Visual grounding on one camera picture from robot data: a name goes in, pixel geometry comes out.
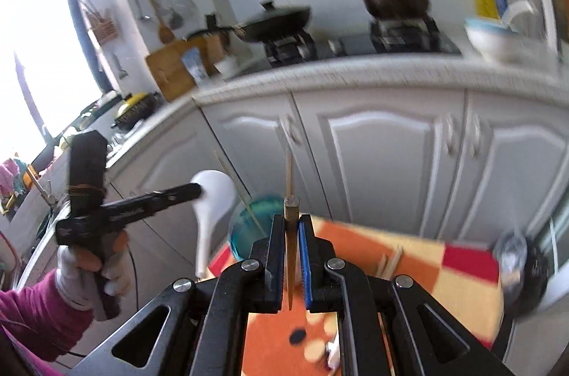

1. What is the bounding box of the yellow black basket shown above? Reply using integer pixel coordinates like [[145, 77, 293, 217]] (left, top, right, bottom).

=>
[[111, 93, 162, 132]]

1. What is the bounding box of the hanging metal skimmer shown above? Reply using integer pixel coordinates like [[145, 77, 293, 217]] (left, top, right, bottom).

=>
[[162, 0, 199, 30]]

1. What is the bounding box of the floral ceramic utensil holder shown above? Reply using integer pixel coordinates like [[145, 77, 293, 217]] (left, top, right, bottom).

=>
[[228, 195, 283, 260]]

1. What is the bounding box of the wooden chopstick one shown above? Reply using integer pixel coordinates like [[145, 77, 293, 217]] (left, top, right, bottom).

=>
[[213, 150, 267, 234]]

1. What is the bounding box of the wooden chopstick two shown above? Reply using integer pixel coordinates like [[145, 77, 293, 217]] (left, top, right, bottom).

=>
[[375, 245, 403, 281]]

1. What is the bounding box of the white ceramic soup spoon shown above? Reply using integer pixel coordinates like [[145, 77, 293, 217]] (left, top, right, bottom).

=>
[[191, 170, 236, 280]]

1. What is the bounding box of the white ladle in bowl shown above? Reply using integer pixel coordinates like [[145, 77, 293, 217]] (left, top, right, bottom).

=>
[[500, 0, 537, 26]]

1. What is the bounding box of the magenta sleeved left forearm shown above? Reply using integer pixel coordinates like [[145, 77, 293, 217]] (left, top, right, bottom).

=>
[[1, 270, 94, 375]]

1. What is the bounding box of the dark wooden chopstick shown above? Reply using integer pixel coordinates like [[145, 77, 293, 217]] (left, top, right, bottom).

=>
[[283, 196, 300, 311]]

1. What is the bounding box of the grey kitchen cabinet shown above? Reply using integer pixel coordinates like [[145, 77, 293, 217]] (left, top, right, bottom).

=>
[[17, 59, 569, 364]]

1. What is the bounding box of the orange patterned mat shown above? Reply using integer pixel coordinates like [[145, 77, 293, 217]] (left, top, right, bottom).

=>
[[207, 214, 506, 376]]

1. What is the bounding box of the black frying pan with lid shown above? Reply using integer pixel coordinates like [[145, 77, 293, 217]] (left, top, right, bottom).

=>
[[186, 0, 313, 45]]

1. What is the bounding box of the white gloved left hand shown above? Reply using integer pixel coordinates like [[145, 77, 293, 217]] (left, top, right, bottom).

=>
[[55, 231, 133, 312]]

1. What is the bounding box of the pale wooden chopstick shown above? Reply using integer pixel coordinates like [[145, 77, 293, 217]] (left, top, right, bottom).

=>
[[286, 150, 294, 198]]

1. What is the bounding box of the white blue-rimmed bowl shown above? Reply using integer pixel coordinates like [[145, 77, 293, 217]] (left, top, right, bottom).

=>
[[464, 17, 530, 63]]

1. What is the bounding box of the hanging wooden spatula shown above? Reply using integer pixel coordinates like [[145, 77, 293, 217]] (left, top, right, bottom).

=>
[[149, 0, 176, 44]]

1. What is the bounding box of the blue white packet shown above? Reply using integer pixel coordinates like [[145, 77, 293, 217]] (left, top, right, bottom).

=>
[[181, 47, 208, 86]]

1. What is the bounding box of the black gas stove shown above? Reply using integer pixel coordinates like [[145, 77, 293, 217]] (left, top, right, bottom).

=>
[[233, 16, 461, 68]]

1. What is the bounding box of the wooden cutting board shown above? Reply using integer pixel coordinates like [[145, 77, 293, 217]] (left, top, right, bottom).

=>
[[145, 37, 214, 102]]

